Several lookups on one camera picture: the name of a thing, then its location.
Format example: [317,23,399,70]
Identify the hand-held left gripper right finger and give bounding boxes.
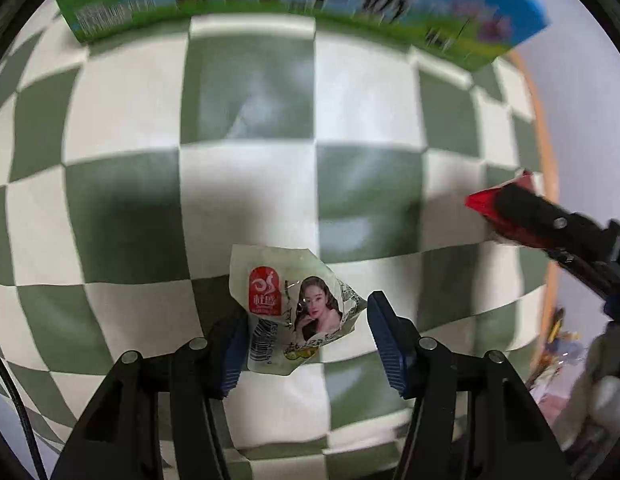
[366,290,573,480]

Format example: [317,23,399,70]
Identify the black cable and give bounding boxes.
[0,340,48,480]

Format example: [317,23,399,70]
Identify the red snack packet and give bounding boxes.
[464,170,546,248]

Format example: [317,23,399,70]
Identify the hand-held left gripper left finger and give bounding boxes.
[50,305,251,480]

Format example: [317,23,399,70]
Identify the small portrait snack packet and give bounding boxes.
[230,244,368,375]

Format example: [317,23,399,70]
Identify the colourful plastic wrappers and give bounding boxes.
[529,305,587,392]

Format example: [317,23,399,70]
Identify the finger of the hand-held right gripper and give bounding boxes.
[492,180,611,253]
[546,246,620,303]

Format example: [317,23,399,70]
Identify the blue green printed carton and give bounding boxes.
[52,0,551,73]

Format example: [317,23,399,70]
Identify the person's right hand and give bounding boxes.
[565,332,620,461]

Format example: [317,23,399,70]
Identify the green white checkered table mat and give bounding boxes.
[0,0,552,480]

